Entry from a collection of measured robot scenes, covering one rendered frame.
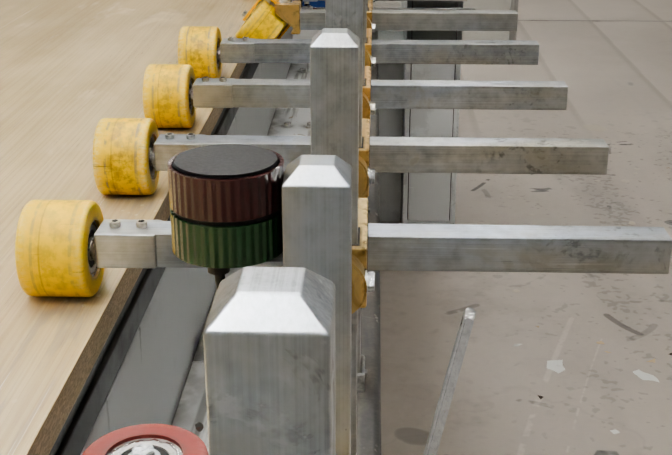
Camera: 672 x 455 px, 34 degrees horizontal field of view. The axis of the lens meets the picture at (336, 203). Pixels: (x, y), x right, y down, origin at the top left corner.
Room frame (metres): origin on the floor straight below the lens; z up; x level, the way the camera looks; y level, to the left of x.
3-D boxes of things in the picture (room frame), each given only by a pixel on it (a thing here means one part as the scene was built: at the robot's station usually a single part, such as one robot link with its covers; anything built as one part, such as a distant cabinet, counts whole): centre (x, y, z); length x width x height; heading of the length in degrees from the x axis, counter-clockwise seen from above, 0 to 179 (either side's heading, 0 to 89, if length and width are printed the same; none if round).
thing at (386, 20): (1.82, -0.12, 0.95); 0.36 x 0.03 x 0.03; 88
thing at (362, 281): (0.80, 0.00, 0.95); 0.14 x 0.06 x 0.05; 178
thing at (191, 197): (0.53, 0.06, 1.10); 0.06 x 0.06 x 0.02
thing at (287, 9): (1.83, 0.11, 0.95); 0.10 x 0.04 x 0.10; 88
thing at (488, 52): (1.57, -0.05, 0.95); 0.50 x 0.04 x 0.04; 88
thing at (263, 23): (1.83, 0.13, 0.93); 0.09 x 0.08 x 0.09; 88
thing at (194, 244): (0.53, 0.06, 1.08); 0.06 x 0.06 x 0.02
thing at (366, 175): (1.05, -0.01, 0.95); 0.14 x 0.06 x 0.05; 178
